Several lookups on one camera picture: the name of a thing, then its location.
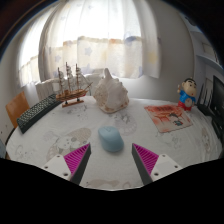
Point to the light blue computer mouse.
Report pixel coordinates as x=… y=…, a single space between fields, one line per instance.
x=111 y=139

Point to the large white conch shell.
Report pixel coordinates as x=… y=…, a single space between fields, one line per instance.
x=110 y=95

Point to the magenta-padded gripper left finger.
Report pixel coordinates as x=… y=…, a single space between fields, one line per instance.
x=60 y=165

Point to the white wall shelf unit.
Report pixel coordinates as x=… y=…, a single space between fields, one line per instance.
x=208 y=55

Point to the white printed tablecloth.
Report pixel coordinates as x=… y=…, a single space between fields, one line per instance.
x=66 y=133

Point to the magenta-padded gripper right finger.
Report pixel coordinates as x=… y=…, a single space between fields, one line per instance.
x=164 y=165

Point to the black computer keyboard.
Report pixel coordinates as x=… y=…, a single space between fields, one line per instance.
x=35 y=113

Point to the wooden model sailing ship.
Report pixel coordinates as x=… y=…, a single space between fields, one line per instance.
x=71 y=93

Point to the black router with antennas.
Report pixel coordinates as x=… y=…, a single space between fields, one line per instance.
x=205 y=106

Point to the white star-print curtain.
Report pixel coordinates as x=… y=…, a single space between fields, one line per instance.
x=100 y=40

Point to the white radiator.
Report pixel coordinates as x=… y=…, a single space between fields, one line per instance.
x=46 y=88

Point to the orange wooden chair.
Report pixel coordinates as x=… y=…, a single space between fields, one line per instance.
x=16 y=108

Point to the black monitor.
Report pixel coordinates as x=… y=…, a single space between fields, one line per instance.
x=218 y=100

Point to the cartoon boy figure clock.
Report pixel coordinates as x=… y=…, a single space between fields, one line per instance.
x=187 y=95

